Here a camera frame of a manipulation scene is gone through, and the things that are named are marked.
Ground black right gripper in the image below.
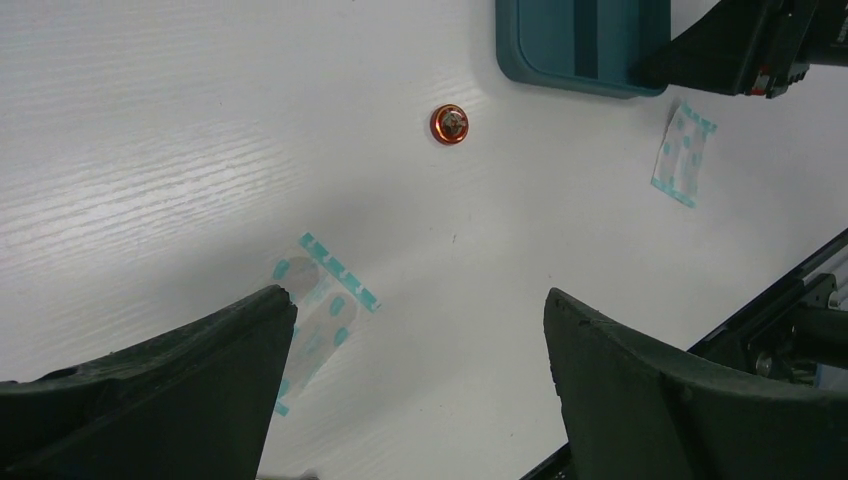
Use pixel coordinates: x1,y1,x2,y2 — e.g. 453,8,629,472
632,0,847,99

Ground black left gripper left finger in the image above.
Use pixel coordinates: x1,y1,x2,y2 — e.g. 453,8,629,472
1,285,297,479

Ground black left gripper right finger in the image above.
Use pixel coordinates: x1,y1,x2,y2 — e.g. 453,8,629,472
543,289,847,479

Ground dark teal divided tray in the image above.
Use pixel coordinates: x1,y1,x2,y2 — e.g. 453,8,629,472
495,0,671,99

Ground bandage strip pack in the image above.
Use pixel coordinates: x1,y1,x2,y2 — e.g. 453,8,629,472
651,100,717,208
271,233,380,416

